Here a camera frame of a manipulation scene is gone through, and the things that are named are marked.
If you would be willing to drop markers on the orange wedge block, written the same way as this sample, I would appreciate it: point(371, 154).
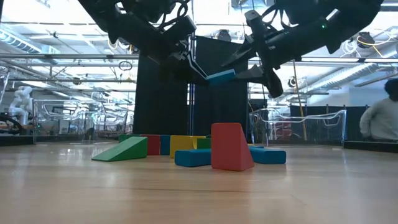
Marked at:
point(230, 149)

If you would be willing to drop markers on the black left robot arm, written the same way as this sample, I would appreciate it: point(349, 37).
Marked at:
point(130, 28)

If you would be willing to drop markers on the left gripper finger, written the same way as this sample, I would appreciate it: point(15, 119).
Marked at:
point(197, 67)
point(183, 76)

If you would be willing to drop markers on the blue rectangular block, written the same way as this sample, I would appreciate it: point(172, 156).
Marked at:
point(192, 157)
point(269, 156)
point(221, 77)

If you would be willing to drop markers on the person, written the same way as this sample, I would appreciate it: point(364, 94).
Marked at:
point(382, 118)

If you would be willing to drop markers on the green ramp block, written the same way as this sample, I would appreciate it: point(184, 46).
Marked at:
point(127, 151)

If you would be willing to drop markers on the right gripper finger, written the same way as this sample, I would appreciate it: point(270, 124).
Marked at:
point(239, 57)
point(252, 74)

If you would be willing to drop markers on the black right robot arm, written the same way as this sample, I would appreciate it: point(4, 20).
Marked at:
point(311, 37)

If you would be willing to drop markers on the red rectangular block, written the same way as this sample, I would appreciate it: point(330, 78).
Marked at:
point(154, 144)

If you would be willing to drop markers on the black ceiling camera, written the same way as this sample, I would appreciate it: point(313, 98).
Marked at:
point(224, 35)
point(366, 39)

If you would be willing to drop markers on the black fence panels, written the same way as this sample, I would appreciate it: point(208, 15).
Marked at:
point(354, 124)

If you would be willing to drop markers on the wide yellow block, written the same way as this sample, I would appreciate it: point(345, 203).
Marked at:
point(182, 143)

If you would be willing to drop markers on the green rectangular block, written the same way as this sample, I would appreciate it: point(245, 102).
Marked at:
point(123, 137)
point(204, 143)

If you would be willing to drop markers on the clear plastic bin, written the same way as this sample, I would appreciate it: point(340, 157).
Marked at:
point(3, 81)
point(311, 130)
point(77, 124)

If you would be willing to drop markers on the white robot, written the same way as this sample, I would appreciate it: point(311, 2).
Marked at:
point(21, 102)

